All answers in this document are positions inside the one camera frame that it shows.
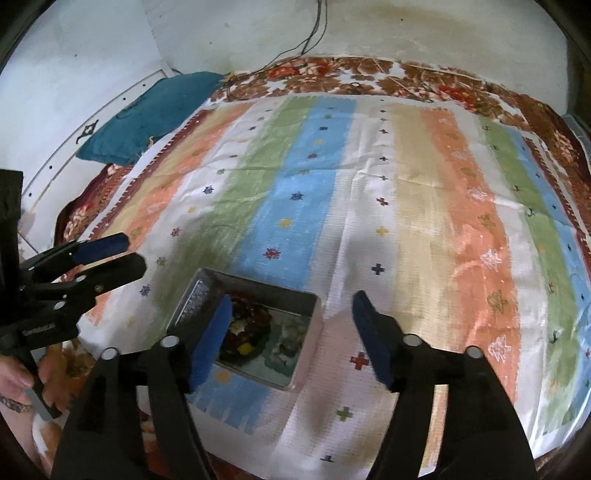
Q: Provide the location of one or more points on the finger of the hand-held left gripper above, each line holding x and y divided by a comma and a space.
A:
104, 244
120, 270

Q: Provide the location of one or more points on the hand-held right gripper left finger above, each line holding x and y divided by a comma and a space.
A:
214, 344

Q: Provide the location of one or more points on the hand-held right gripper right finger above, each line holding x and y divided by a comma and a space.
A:
369, 344

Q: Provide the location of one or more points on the rectangular metal tin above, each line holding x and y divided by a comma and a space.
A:
194, 300

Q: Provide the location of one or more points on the person's left hand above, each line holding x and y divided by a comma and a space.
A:
14, 378

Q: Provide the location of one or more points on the teal pillow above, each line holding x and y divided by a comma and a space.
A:
147, 117

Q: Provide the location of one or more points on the striped colourful cloth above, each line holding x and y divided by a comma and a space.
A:
415, 194

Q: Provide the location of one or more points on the brown floral blanket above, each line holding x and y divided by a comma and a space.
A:
332, 76

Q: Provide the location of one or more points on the white bed frame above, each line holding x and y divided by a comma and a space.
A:
69, 147

